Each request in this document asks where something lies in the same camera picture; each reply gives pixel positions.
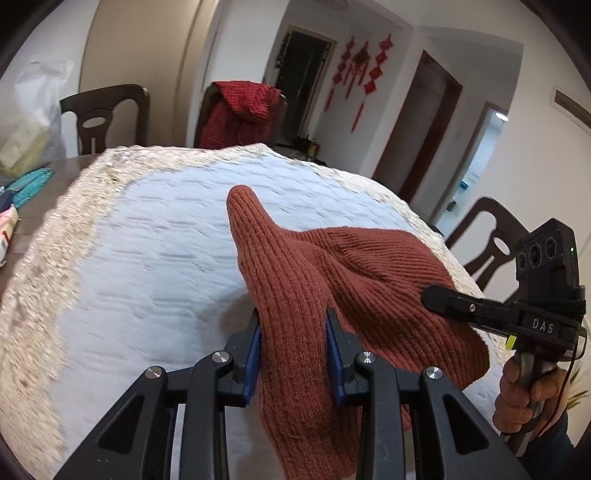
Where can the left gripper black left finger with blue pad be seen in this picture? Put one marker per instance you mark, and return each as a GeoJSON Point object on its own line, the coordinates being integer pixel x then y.
{"type": "Point", "coordinates": [134, 439]}

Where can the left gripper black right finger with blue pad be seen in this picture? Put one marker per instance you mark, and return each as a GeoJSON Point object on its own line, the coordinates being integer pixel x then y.
{"type": "Point", "coordinates": [450, 437]}

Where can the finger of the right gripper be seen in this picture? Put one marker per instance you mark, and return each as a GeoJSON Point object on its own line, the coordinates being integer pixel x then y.
{"type": "Point", "coordinates": [488, 315]}

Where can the rust red knit sweater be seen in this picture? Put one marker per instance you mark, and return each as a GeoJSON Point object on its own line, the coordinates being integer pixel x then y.
{"type": "Point", "coordinates": [373, 279]}

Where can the person's right hand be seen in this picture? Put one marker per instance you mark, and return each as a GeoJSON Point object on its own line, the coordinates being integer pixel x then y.
{"type": "Point", "coordinates": [512, 409]}

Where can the dark wooden chair right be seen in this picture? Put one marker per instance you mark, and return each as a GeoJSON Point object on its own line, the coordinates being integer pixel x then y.
{"type": "Point", "coordinates": [501, 246]}

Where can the dark wooden chair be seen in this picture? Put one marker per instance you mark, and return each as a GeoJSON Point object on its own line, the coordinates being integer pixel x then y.
{"type": "Point", "coordinates": [501, 246]}
{"type": "Point", "coordinates": [94, 114]}
{"type": "Point", "coordinates": [203, 120]}

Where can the cream lace tablecloth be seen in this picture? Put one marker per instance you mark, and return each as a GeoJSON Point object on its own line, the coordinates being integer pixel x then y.
{"type": "Point", "coordinates": [44, 283]}

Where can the dark brown door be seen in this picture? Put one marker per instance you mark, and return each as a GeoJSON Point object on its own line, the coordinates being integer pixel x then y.
{"type": "Point", "coordinates": [419, 130]}

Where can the pink white small box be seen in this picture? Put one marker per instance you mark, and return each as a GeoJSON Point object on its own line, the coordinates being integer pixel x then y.
{"type": "Point", "coordinates": [8, 221]}

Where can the teal cloth item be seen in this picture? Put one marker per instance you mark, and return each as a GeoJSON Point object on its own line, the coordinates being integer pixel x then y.
{"type": "Point", "coordinates": [23, 189]}

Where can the red Chinese knot decoration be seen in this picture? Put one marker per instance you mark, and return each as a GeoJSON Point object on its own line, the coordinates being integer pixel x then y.
{"type": "Point", "coordinates": [359, 69]}

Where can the red checkered garment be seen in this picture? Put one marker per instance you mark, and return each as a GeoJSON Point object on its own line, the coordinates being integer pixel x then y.
{"type": "Point", "coordinates": [240, 115]}

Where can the white plastic bag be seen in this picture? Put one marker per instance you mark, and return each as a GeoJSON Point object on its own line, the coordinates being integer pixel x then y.
{"type": "Point", "coordinates": [31, 128]}

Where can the dark wooden chair left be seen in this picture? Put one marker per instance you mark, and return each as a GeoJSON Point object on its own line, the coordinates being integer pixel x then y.
{"type": "Point", "coordinates": [94, 114]}

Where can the dark wooden chair middle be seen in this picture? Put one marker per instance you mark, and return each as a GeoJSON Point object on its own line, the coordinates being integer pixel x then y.
{"type": "Point", "coordinates": [203, 120]}

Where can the black camera box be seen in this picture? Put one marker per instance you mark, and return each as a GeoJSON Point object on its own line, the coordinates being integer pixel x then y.
{"type": "Point", "coordinates": [547, 257]}

